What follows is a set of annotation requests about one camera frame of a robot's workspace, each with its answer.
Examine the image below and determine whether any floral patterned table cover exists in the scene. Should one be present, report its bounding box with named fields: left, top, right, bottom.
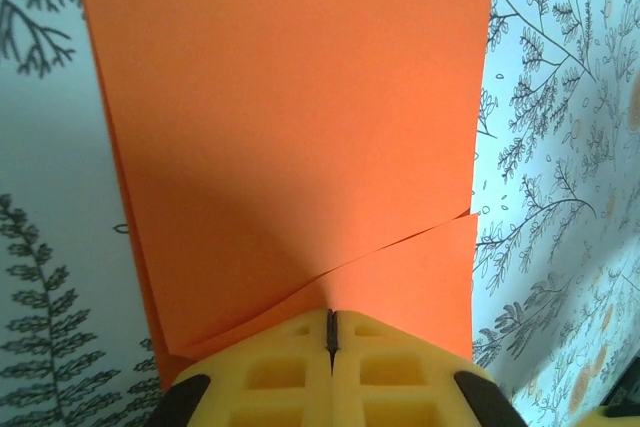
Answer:
left=0, top=0, right=640, bottom=427

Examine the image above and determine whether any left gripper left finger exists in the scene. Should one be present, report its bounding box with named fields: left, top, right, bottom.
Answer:
left=144, top=308, right=334, bottom=427

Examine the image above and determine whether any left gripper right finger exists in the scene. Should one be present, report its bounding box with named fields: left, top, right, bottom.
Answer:
left=331, top=309, right=527, bottom=427

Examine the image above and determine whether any orange square paper sheet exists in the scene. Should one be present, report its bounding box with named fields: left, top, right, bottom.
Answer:
left=69, top=0, right=496, bottom=394

